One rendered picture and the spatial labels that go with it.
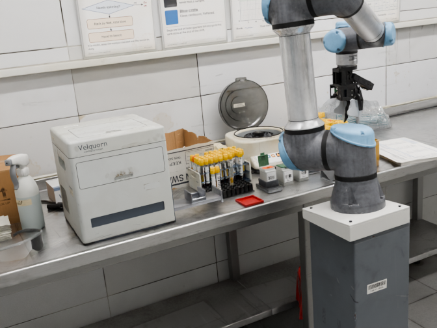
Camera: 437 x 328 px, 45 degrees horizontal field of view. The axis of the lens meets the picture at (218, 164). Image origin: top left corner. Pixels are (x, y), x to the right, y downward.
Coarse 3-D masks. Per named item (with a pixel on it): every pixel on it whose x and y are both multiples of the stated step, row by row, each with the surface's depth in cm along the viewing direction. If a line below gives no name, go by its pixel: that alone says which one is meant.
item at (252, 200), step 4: (248, 196) 175; (252, 196) 176; (236, 200) 173; (240, 200) 173; (244, 200) 173; (248, 200) 173; (252, 200) 172; (256, 200) 172; (260, 200) 170; (244, 204) 168; (248, 204) 168; (252, 204) 169
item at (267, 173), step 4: (260, 168) 181; (264, 168) 180; (268, 168) 180; (272, 168) 180; (260, 172) 182; (264, 172) 179; (268, 172) 178; (272, 172) 179; (260, 176) 182; (264, 176) 180; (268, 176) 179; (272, 176) 180; (264, 180) 180; (268, 180) 179
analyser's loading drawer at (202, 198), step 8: (184, 192) 168; (200, 192) 168; (208, 192) 173; (216, 192) 170; (176, 200) 167; (184, 200) 167; (192, 200) 164; (200, 200) 165; (208, 200) 166; (216, 200) 168; (176, 208) 161; (184, 208) 163
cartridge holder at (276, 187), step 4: (260, 180) 182; (272, 180) 180; (276, 180) 180; (256, 184) 185; (260, 184) 183; (264, 184) 180; (268, 184) 179; (272, 184) 180; (276, 184) 180; (260, 188) 183; (264, 188) 180; (268, 188) 179; (272, 188) 179; (276, 188) 179; (280, 188) 179; (268, 192) 178; (272, 192) 178
